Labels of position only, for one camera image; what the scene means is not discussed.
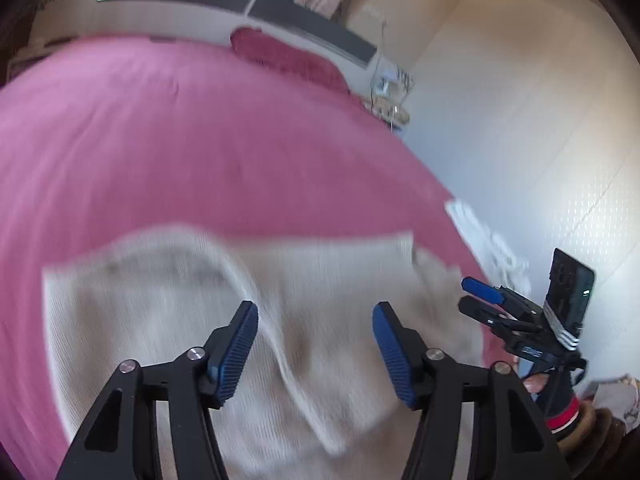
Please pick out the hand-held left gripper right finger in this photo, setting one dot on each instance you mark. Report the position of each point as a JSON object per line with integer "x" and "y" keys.
{"x": 392, "y": 355}

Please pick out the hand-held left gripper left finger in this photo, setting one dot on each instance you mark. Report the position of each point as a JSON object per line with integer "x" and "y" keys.
{"x": 237, "y": 350}

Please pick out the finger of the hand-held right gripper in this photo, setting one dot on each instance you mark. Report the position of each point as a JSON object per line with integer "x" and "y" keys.
{"x": 480, "y": 287}
{"x": 477, "y": 310}

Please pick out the cream knit sweater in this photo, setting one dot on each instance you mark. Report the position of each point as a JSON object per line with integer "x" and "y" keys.
{"x": 310, "y": 310}

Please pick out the person's right forearm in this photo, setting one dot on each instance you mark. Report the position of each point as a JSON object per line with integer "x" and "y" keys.
{"x": 585, "y": 440}

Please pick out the person's right hand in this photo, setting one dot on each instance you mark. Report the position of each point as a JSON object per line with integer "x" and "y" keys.
{"x": 535, "y": 384}

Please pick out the white crumpled cloth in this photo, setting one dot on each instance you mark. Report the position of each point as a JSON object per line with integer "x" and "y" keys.
{"x": 487, "y": 240}

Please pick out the light crumpled cloth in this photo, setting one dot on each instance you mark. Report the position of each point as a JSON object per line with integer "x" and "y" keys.
{"x": 620, "y": 400}

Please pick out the pink bed sheet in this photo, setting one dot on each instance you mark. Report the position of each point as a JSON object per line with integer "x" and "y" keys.
{"x": 175, "y": 150}

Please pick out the cluttered nightstand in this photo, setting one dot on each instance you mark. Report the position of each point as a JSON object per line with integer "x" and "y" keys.
{"x": 392, "y": 95}

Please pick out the pink pillow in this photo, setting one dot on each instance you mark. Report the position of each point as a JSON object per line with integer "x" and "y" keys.
{"x": 290, "y": 57}

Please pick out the white and grey headboard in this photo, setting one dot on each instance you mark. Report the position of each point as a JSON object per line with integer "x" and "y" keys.
{"x": 200, "y": 5}

